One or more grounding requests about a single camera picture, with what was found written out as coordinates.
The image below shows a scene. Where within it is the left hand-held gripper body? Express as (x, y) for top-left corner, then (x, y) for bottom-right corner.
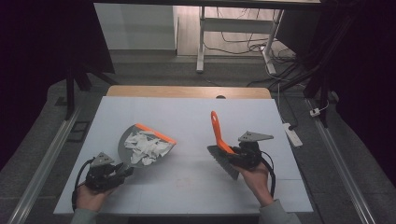
(84, 151), (125, 192)

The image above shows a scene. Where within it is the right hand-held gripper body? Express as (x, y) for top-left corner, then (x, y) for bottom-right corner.
(232, 130), (275, 171)

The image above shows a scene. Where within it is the grey dustpan with orange edge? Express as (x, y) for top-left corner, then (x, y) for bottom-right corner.
(117, 122), (177, 175)

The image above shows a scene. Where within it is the orange-handled brush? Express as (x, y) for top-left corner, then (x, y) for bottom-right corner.
(206, 110), (241, 181)

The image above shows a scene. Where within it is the white paper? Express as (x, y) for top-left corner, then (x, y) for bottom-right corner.
(123, 130), (173, 166)

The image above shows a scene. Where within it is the person's left hand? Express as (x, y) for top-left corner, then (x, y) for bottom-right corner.
(76, 181), (117, 213)

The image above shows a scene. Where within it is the person's right hand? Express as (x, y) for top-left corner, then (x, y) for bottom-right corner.
(232, 161), (276, 208)

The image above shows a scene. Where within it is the white power strip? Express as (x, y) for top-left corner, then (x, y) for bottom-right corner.
(282, 122), (304, 148)

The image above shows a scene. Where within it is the black floor plate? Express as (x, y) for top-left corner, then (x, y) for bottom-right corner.
(66, 119), (92, 144)

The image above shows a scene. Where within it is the wooden table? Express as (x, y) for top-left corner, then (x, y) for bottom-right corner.
(106, 85), (273, 100)

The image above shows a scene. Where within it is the black tripod stand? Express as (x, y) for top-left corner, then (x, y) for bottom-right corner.
(270, 12), (356, 129)
(63, 63), (120, 121)

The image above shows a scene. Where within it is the white cabinet panel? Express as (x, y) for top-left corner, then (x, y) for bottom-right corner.
(93, 3), (179, 51)

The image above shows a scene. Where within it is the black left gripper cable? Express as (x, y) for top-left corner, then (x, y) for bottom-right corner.
(71, 158), (95, 213)

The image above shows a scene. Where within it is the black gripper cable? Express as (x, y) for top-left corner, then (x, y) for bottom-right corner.
(260, 150), (278, 199)
(71, 158), (95, 213)

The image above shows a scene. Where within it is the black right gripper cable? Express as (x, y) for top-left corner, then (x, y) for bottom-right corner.
(260, 150), (278, 199)

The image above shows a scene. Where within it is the aluminium floor rail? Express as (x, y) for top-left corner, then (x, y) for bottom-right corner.
(305, 98), (377, 224)
(7, 104), (83, 224)

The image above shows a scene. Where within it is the tangle of floor cables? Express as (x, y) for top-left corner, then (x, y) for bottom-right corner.
(204, 7), (300, 90)

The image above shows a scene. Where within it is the white metal desk frame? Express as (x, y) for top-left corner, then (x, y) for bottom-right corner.
(195, 6), (286, 76)

